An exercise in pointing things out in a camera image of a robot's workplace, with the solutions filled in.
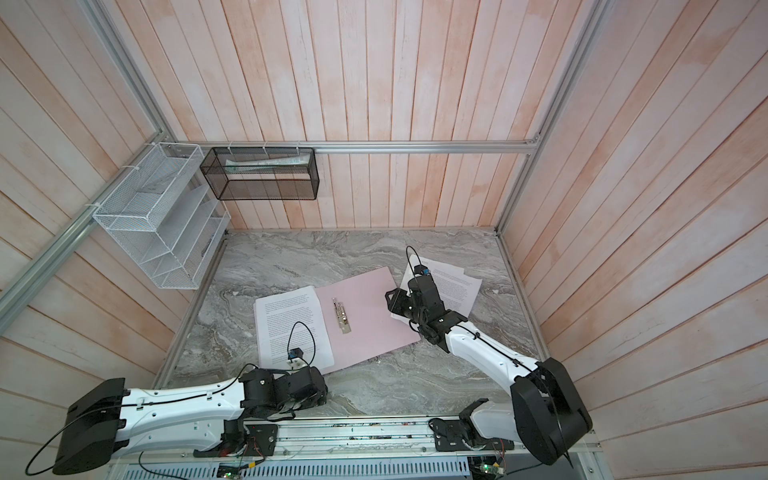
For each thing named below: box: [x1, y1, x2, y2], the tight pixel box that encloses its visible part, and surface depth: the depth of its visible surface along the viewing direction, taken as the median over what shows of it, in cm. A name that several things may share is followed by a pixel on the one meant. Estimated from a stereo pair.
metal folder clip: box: [332, 298, 351, 334], surface depth 97 cm
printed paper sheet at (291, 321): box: [253, 285, 335, 373], surface depth 97 cm
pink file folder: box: [315, 266, 421, 375], surface depth 97 cm
